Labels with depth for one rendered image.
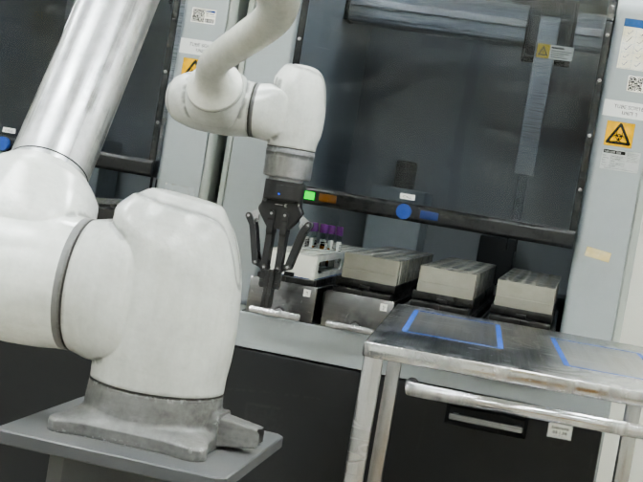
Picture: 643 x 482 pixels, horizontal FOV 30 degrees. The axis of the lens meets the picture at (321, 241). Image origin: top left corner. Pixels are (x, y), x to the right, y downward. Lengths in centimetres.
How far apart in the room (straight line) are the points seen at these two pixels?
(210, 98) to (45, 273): 88
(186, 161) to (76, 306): 119
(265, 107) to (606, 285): 74
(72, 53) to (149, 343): 43
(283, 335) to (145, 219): 107
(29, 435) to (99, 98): 44
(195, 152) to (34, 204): 113
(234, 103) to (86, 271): 90
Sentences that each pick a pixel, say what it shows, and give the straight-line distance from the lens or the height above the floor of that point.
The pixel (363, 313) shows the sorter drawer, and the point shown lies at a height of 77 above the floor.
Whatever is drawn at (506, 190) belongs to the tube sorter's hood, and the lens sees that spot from 235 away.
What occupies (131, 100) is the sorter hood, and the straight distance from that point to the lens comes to 252.
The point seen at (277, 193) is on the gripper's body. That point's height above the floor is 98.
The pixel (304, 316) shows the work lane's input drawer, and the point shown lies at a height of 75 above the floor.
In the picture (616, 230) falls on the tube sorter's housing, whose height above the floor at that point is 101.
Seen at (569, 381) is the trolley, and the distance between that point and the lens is 156.
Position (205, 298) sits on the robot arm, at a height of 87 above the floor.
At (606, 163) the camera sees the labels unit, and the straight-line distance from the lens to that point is 236.
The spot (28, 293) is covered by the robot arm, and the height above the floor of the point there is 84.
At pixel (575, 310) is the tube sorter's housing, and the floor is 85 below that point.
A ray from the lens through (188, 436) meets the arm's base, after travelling 132.
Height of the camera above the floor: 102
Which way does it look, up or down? 3 degrees down
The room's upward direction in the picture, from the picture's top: 9 degrees clockwise
